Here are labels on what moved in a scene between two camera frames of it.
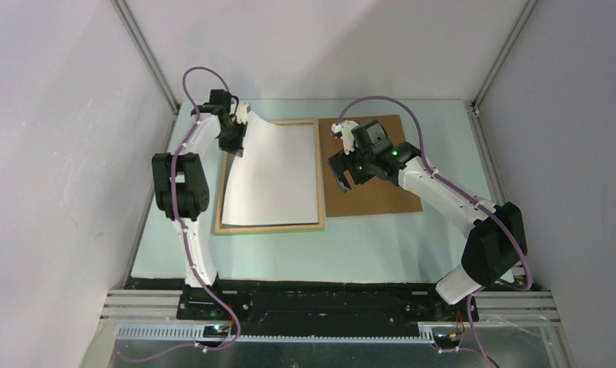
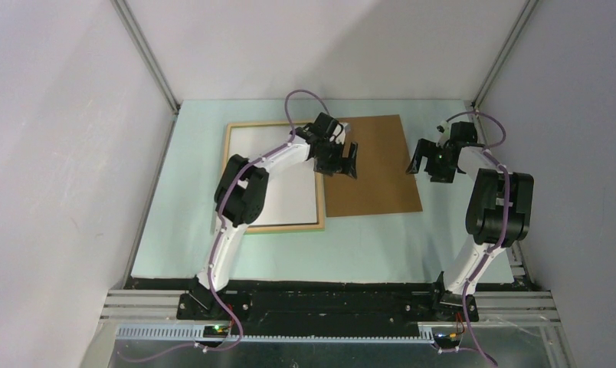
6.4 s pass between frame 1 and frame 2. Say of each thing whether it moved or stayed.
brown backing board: stayed
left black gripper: moved
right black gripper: moved
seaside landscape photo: stayed
